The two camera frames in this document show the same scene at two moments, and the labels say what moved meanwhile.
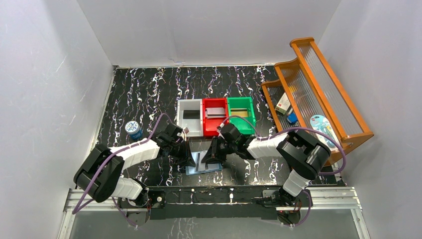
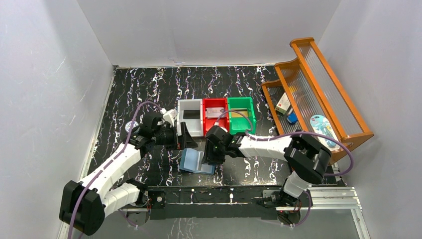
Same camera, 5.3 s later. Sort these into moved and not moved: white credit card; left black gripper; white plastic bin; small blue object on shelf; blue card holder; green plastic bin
Moved: left black gripper; blue card holder
Not moved: white plastic bin; green plastic bin; small blue object on shelf; white credit card
